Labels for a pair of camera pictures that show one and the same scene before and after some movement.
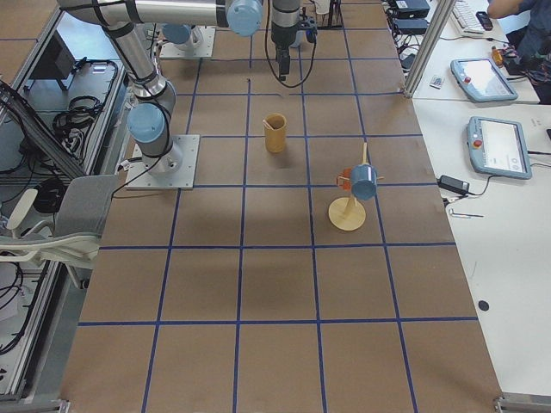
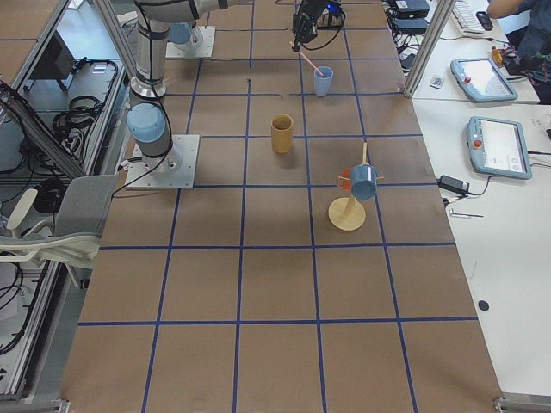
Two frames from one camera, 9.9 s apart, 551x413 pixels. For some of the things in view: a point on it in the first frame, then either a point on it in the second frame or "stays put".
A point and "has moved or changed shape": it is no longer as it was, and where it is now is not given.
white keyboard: [467, 19] stays put
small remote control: [436, 82] stays put
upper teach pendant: [480, 80] stays put
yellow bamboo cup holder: [275, 139] has moved or changed shape
